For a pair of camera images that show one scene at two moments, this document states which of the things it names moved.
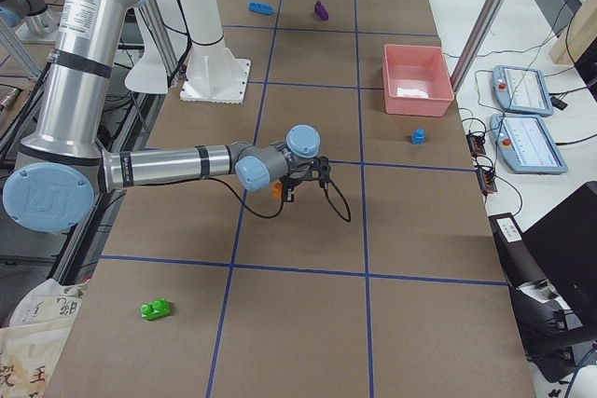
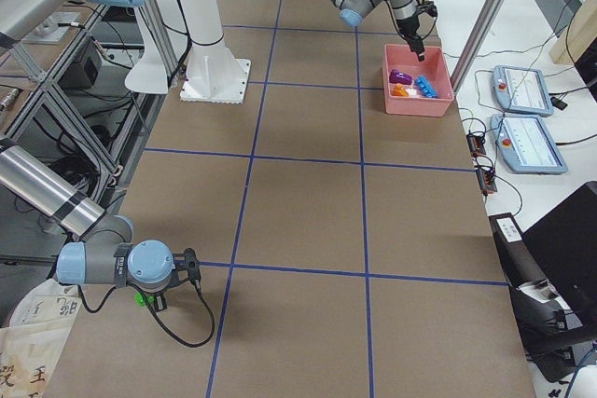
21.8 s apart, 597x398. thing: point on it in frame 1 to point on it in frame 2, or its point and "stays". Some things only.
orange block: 277,190 to 398,90
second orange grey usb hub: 486,182 stays
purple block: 321,10 to 401,77
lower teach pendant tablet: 525,145 stays
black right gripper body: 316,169 to 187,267
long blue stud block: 261,7 to 425,87
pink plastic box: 416,80 stays
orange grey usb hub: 476,144 stays
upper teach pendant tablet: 522,91 stays
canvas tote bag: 32,343 stays
